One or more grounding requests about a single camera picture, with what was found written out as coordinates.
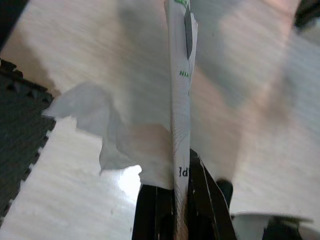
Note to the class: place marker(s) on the dark grey interlocking foam mat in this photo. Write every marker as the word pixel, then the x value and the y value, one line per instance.
pixel 20 112

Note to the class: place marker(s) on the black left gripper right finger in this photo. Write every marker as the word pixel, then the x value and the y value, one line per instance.
pixel 205 205

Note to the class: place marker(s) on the white printed paper wrapper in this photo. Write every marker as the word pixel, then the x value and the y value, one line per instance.
pixel 181 112

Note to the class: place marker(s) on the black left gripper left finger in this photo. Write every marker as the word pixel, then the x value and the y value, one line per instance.
pixel 155 215

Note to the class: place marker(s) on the black furniture panel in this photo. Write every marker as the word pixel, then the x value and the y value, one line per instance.
pixel 10 17

